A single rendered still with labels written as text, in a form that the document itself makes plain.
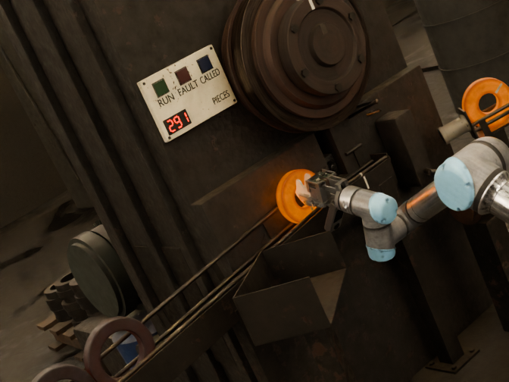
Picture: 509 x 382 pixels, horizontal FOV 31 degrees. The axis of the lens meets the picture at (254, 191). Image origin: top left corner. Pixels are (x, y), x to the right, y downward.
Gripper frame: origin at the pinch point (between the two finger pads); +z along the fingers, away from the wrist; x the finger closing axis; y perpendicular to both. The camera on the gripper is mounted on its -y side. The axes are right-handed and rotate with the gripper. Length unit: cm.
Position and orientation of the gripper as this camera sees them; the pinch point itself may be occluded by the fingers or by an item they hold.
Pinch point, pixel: (298, 190)
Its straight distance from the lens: 263.4
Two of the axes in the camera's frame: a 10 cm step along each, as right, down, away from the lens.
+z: -6.5, -2.0, 7.3
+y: -2.5, -8.6, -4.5
